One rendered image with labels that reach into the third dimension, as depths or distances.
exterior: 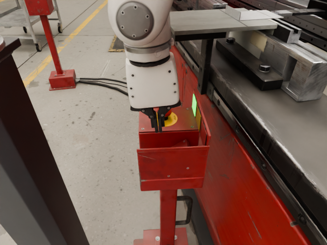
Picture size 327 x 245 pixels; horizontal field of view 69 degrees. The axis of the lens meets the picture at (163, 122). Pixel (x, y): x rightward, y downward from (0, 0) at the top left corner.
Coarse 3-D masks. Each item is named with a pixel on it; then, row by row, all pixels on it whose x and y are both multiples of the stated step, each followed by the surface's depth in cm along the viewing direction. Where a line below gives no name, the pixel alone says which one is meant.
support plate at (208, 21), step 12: (180, 12) 68; (192, 12) 68; (204, 12) 68; (216, 12) 68; (180, 24) 58; (192, 24) 58; (204, 24) 58; (216, 24) 58; (228, 24) 58; (240, 24) 58; (252, 24) 58; (264, 24) 58; (276, 24) 58
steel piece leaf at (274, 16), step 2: (258, 10) 69; (260, 10) 69; (262, 10) 69; (264, 10) 69; (266, 10) 69; (260, 12) 67; (262, 12) 67; (264, 12) 67; (266, 12) 67; (268, 12) 67; (270, 12) 67; (266, 14) 65; (268, 14) 65; (270, 14) 65; (272, 14) 65; (274, 14) 65; (270, 16) 64; (272, 16) 64; (274, 16) 64; (276, 16) 64; (278, 16) 64; (280, 16) 64; (274, 18) 62
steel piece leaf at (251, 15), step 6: (228, 6) 65; (228, 12) 65; (234, 12) 62; (240, 12) 59; (246, 12) 67; (252, 12) 67; (258, 12) 67; (240, 18) 62; (246, 18) 62; (252, 18) 62; (258, 18) 62; (264, 18) 62; (270, 18) 62
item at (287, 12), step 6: (312, 0) 71; (318, 0) 70; (324, 0) 68; (312, 6) 71; (318, 6) 69; (324, 6) 67; (276, 12) 66; (282, 12) 66; (288, 12) 66; (294, 12) 66; (300, 12) 66; (306, 12) 66; (312, 12) 67; (318, 12) 67; (324, 12) 67
